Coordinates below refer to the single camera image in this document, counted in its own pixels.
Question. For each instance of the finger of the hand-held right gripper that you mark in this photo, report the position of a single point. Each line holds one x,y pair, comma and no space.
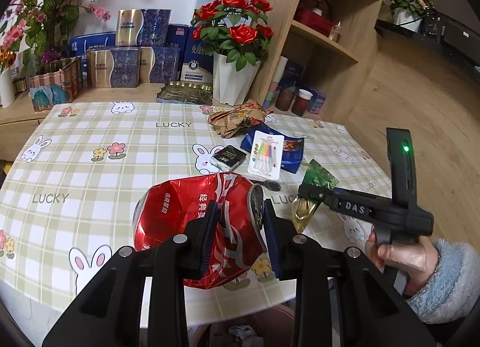
348,192
311,193

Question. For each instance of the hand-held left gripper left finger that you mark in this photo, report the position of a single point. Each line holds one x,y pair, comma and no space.
205,234

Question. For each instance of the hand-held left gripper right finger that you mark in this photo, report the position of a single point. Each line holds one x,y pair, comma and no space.
272,234

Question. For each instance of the green gold foil wrapper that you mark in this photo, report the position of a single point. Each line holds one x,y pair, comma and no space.
318,176

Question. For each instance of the crushed red soda can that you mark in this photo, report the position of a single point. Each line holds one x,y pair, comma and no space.
180,200

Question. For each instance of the white blister card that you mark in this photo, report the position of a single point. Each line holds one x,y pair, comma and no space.
264,155

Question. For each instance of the small black box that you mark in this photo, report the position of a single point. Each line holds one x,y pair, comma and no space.
228,156

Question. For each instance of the maroon plastic bin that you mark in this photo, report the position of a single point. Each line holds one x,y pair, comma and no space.
266,319

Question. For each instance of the white paper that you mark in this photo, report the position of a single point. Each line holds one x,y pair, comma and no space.
243,335

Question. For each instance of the person's right forearm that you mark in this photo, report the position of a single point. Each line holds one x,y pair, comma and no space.
450,279

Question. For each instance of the person's right hand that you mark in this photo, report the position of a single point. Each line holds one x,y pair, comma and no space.
412,257

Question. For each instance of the black plastic spoon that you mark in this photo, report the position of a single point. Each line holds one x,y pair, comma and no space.
270,185

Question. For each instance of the blue coffee bag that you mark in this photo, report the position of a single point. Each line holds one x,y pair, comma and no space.
292,148

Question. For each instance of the brown cup with white rim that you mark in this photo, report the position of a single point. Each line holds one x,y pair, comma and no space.
302,103

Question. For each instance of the purple blue small box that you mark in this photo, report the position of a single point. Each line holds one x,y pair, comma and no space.
318,101

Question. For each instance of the brown plastic cup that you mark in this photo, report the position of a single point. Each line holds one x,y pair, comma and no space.
285,99

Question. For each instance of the plaid rabbit print tablecloth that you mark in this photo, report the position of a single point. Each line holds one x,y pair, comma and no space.
112,189

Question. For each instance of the crumpled brown paper bag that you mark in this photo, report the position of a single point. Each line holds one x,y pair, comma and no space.
240,118

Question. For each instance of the stack of pastel cups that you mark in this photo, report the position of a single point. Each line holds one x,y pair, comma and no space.
275,81

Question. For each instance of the dark blue shelf box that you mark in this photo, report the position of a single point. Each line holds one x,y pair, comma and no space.
294,73

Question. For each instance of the red rose plant white pot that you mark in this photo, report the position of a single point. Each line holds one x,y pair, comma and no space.
236,81

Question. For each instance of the green metal tray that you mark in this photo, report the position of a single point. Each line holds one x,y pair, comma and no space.
183,93

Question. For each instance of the small perfume bottle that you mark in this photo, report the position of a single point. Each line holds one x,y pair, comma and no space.
336,32

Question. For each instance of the blue and white box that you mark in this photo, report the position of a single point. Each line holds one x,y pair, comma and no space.
195,66

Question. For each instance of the red gift basket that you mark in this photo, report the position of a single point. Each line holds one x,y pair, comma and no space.
315,19

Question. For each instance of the black tv stand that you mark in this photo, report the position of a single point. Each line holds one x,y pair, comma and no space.
450,43

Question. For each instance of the pink rose plant white pot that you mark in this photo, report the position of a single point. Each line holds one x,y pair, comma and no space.
407,19

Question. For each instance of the scalloped painted planter box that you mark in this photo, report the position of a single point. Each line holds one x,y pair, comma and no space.
56,92

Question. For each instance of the silver and blue gift box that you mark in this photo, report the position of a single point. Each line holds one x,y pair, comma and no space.
146,28

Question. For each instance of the flat blue carton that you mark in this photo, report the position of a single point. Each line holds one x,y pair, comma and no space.
93,41

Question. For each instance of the white vase with orange flowers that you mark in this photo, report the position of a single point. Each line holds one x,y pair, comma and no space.
6,88

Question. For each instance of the white wall socket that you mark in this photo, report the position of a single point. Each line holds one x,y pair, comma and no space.
95,0

